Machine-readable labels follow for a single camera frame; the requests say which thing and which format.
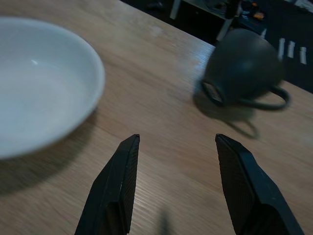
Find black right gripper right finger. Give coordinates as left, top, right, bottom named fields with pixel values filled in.
left=215, top=133, right=306, bottom=235

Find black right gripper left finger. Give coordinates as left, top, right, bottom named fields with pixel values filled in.
left=74, top=133, right=140, bottom=235

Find dark grey ceramic mug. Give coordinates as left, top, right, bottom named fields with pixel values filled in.
left=201, top=28, right=291, bottom=111

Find white ceramic bowl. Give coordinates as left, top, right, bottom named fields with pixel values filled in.
left=0, top=16, right=106, bottom=160

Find dark box with orange print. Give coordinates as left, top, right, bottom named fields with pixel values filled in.
left=238, top=11, right=267, bottom=37

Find white low table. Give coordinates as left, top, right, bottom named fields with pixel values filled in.
left=170, top=0, right=239, bottom=42

